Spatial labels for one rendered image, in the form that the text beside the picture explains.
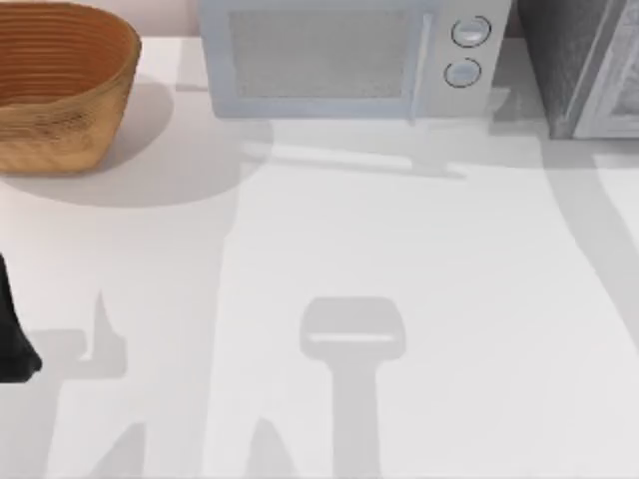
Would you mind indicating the microwave oven door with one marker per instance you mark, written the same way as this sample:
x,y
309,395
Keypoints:
x,y
319,55

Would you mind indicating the pale microwave oven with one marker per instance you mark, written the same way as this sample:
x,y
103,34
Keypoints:
x,y
479,102

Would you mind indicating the small microwave knob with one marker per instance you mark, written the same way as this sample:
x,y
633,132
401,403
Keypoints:
x,y
462,73

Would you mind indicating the large microwave knob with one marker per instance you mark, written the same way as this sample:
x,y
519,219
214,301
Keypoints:
x,y
470,31

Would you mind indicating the brown woven basket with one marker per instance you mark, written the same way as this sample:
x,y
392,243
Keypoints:
x,y
60,115

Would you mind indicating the grey cabinet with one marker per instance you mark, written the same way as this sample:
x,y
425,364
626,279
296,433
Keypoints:
x,y
564,60

